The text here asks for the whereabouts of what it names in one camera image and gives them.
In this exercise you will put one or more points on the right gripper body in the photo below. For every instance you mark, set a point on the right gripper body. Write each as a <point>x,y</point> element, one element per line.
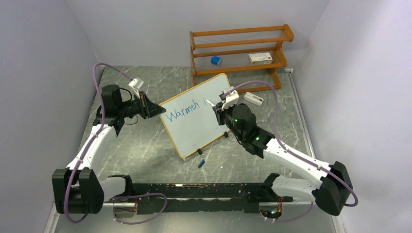
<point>226,115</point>

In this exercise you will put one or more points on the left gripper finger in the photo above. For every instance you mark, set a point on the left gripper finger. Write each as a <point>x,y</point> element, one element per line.
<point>155,112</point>
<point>148,104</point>

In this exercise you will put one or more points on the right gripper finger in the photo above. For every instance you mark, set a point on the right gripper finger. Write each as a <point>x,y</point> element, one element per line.
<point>222,96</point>
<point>218,111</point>

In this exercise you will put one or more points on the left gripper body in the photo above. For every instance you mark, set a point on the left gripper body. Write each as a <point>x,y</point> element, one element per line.
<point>144,112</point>

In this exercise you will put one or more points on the yellow framed whiteboard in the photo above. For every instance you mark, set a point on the yellow framed whiteboard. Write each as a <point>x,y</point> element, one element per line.
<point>189,118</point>

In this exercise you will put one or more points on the blue marker cap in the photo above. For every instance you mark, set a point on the blue marker cap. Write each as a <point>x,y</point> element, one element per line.
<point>201,163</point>

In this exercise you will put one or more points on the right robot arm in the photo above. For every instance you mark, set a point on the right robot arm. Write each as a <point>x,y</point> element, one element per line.
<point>327,185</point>

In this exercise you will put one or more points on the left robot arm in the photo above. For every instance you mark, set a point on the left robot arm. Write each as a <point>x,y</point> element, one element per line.
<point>77,189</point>

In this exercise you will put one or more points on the white whiteboard eraser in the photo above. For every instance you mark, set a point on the white whiteboard eraser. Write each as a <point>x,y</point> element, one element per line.
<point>250,97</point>

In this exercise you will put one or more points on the blue eraser block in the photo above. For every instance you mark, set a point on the blue eraser block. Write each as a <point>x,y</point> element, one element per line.
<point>216,60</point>

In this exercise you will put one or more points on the orange wooden shelf rack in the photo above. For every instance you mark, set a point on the orange wooden shelf rack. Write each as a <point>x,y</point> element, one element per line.
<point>234,46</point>

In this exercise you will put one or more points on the white red cardboard box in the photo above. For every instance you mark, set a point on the white red cardboard box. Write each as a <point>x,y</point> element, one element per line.
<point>263,58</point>

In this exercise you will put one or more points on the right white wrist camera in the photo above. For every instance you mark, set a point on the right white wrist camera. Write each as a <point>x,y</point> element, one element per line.
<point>230,96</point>

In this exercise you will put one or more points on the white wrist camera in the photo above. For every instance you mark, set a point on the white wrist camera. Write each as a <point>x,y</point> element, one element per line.
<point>230,96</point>
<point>135,84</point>

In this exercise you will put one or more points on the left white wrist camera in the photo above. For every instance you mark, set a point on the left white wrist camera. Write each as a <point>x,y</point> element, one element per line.
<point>135,84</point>

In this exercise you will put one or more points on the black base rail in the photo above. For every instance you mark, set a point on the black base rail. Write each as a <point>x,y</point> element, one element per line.
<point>203,197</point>

